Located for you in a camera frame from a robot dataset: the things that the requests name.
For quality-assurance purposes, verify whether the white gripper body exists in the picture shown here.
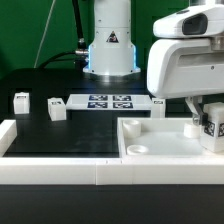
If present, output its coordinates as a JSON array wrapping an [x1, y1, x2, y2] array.
[[147, 0, 224, 98]]

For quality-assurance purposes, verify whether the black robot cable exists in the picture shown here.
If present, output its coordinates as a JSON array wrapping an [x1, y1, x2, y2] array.
[[37, 0, 90, 70]]

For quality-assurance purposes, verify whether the white square tabletop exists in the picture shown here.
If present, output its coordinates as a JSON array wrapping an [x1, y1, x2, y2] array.
[[117, 117, 224, 159]]

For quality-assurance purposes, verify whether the white marker base plate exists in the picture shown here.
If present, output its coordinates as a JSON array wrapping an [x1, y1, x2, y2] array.
[[66, 94, 152, 111]]

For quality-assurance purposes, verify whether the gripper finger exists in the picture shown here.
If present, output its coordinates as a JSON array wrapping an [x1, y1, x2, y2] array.
[[185, 96, 204, 126]]

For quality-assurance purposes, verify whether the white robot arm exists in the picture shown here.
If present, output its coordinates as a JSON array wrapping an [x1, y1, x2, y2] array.
[[84, 0, 224, 125]]

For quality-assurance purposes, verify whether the thin grey cable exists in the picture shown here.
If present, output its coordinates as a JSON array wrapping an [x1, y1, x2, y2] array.
[[33, 0, 57, 69]]

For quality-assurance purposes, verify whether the white U-shaped fence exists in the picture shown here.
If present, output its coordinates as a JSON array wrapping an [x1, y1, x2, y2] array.
[[0, 120, 224, 185]]

